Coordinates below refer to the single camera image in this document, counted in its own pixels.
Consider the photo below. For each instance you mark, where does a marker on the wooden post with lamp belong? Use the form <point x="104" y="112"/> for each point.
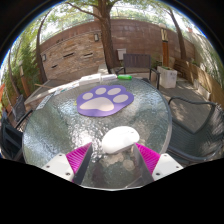
<point x="165" y="50"/>

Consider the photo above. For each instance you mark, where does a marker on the purple paw-shaped mouse pad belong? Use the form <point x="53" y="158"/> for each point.
<point x="105" y="100"/>

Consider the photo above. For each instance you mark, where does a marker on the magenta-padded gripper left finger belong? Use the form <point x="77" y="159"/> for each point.
<point x="78" y="156"/>

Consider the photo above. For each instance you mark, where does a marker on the slim straight tree trunk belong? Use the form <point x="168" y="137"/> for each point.
<point x="180" y="36"/>

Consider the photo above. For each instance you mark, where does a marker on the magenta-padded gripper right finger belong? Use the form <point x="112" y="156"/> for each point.
<point x="149" y="158"/>

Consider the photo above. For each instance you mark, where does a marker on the green packet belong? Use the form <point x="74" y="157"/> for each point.
<point x="124" y="77"/>

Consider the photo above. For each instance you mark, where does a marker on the grey wall utility box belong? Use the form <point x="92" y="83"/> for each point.
<point x="121" y="54"/>

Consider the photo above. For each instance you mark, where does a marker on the thick forked tree trunk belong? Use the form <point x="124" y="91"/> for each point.
<point x="107" y="40"/>

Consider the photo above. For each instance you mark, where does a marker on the colourful printed leaflet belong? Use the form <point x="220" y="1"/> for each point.
<point x="66" y="89"/>

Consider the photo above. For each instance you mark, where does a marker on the black wall lamp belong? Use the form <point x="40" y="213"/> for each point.
<point x="44" y="57"/>
<point x="96" y="37"/>

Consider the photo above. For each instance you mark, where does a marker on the white black-printed paper sheet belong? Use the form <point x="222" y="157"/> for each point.
<point x="43" y="102"/>

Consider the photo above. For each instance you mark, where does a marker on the stone-edged raised basin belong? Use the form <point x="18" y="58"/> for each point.
<point x="40" y="91"/>

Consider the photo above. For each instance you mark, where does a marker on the black mesh patio chair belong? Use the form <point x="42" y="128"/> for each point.
<point x="19" y="108"/>
<point x="10" y="140"/>
<point x="200" y="136"/>

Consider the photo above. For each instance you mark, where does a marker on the small white blue-printed box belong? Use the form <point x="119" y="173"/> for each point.
<point x="109" y="77"/>

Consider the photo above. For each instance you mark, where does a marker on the white square planter box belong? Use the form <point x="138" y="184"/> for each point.
<point x="167" y="77"/>

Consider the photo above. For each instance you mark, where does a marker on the slim leaning tree trunk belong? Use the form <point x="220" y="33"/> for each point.
<point x="40" y="60"/>

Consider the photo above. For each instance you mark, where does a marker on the wooden stick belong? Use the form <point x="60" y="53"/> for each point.
<point x="43" y="86"/>

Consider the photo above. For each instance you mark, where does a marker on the white computer mouse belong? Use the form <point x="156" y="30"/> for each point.
<point x="120" y="140"/>

